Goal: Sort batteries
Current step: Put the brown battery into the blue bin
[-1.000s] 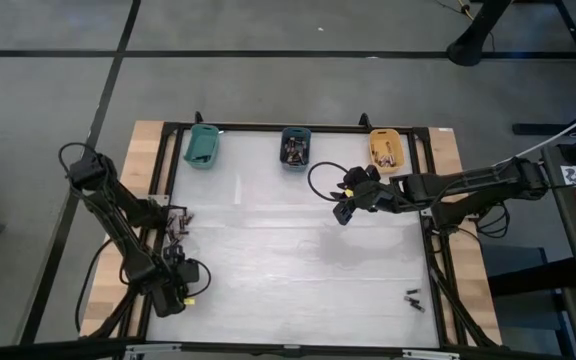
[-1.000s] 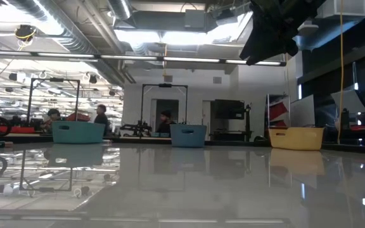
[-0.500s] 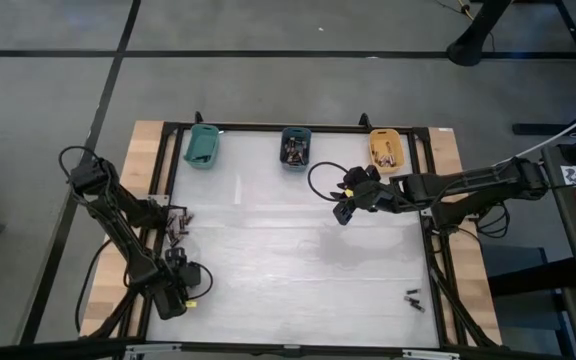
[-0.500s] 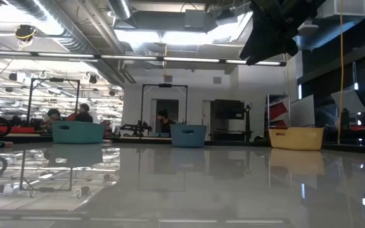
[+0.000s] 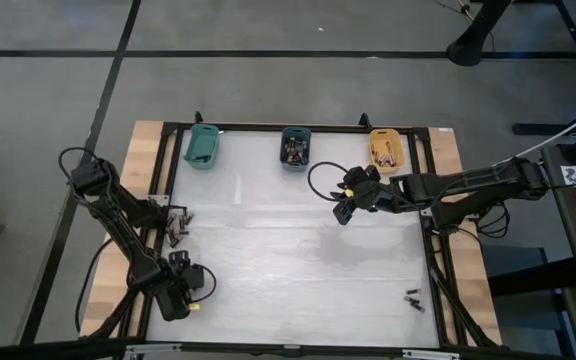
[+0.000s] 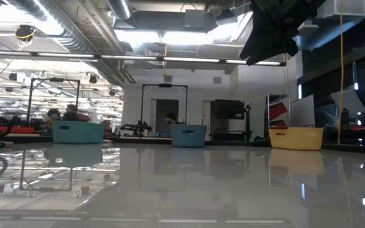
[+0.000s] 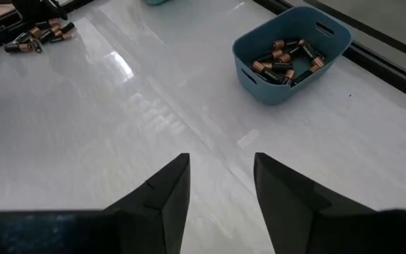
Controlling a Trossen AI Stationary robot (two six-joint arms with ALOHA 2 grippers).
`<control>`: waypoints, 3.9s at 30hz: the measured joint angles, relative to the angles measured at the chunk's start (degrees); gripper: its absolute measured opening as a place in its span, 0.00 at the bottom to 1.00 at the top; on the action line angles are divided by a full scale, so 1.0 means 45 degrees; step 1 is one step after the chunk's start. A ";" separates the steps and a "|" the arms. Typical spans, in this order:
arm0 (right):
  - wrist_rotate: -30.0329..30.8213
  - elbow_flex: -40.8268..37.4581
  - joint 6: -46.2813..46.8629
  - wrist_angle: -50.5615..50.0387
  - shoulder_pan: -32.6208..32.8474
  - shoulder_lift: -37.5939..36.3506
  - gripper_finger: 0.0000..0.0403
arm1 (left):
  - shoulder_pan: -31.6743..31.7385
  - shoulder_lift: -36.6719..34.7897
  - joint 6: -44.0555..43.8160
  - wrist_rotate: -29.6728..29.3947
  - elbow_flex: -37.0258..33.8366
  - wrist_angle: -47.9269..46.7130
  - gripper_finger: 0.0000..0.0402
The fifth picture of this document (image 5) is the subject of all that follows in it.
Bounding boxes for white cable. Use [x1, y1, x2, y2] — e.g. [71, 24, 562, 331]
[497, 99, 576, 166]

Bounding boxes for blue plastic bin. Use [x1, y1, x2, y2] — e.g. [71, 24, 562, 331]
[279, 126, 314, 173]

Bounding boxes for black metal leg frame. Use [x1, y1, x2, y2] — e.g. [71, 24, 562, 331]
[511, 0, 576, 137]

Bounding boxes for dark desk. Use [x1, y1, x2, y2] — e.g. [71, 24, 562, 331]
[540, 127, 576, 299]

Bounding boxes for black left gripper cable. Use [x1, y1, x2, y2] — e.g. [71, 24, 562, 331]
[187, 263, 218, 305]

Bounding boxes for black cable bundle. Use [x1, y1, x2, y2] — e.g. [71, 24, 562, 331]
[425, 234, 499, 349]
[90, 234, 167, 341]

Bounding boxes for black floor cable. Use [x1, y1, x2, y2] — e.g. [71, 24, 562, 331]
[74, 237, 114, 335]

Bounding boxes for black crossbeam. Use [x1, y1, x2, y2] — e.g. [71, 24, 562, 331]
[0, 337, 576, 360]

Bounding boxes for black stand pole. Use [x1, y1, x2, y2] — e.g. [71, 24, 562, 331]
[445, 0, 513, 68]

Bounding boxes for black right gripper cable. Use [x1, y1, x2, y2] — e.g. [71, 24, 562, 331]
[307, 160, 352, 203]

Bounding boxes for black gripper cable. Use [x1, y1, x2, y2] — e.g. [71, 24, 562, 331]
[187, 263, 218, 305]
[307, 160, 352, 203]

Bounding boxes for black looped cables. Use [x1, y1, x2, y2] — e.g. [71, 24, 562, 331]
[475, 199, 513, 240]

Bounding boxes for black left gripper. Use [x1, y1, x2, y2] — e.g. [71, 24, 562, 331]
[167, 249, 207, 301]

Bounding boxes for teal plastic bin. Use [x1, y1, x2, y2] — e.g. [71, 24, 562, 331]
[182, 123, 221, 169]

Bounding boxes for silver metal bracket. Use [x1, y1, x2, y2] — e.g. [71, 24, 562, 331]
[401, 349, 462, 360]
[124, 343, 183, 359]

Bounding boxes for yellow plastic bin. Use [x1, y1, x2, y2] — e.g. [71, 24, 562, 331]
[368, 128, 406, 176]

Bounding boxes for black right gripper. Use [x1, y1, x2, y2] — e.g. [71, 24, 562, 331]
[332, 164, 407, 227]

